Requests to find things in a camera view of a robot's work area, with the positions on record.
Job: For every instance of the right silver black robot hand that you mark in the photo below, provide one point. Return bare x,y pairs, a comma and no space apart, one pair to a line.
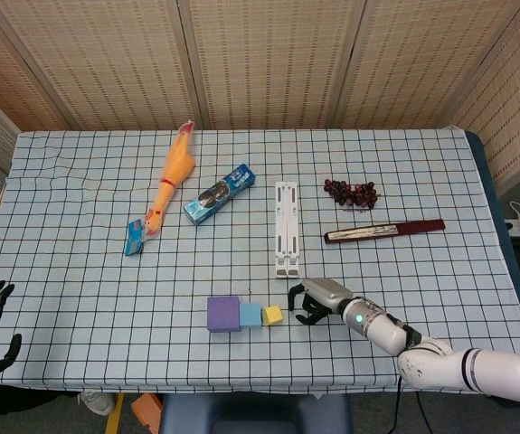
327,294

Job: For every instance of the small yellow foam cube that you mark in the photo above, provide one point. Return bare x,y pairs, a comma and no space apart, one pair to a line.
272,315

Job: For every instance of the medium blue foam cube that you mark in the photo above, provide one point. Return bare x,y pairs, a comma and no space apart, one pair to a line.
250,315

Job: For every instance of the large purple foam cube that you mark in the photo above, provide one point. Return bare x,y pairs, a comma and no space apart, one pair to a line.
223,314

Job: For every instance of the white folding laptop stand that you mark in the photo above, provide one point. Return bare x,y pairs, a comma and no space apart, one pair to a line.
284,244

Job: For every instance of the folded dark wooden fan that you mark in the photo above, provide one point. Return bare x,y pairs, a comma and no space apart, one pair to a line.
377,233

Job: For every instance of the dark red grape bunch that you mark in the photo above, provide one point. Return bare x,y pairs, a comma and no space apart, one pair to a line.
350,193

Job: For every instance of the light blue checked tablecloth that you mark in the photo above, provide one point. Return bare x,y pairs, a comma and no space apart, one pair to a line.
83,294

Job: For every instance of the white shoe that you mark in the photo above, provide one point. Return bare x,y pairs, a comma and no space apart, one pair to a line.
94,402

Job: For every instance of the blue cookie box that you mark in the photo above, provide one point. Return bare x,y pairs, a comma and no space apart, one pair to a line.
219,194

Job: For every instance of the orange block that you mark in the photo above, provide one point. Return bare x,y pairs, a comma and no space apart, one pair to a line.
146,411

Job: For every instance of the small blue packet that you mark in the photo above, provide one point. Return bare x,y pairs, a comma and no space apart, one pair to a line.
134,239

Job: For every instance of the yellow rubber chicken toy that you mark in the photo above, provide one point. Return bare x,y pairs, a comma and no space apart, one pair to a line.
176,167

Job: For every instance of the beige woven folding screen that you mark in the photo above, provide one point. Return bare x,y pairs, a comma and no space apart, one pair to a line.
264,54

